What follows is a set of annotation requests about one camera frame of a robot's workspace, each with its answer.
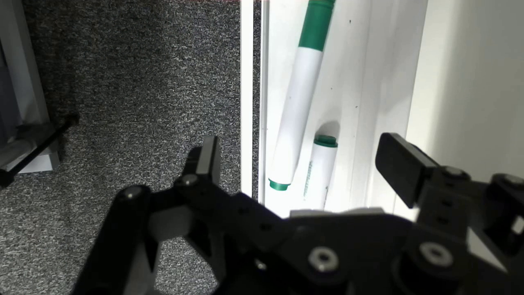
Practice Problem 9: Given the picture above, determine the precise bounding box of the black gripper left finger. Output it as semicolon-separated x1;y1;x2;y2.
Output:
72;136;287;295

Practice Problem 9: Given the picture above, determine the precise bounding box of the white metal frame leg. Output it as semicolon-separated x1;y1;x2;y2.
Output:
0;0;62;175

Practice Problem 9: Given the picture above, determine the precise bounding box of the white metal marker tray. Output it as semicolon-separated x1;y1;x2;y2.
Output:
238;0;524;219

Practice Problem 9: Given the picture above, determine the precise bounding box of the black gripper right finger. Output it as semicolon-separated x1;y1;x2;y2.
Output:
375;131;524;295

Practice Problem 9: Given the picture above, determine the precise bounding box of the black tripod leg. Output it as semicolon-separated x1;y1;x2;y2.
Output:
0;109;82;190

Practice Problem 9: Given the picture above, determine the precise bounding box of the green whiteboard marker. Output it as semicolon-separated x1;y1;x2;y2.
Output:
302;132;341;213
267;0;338;193

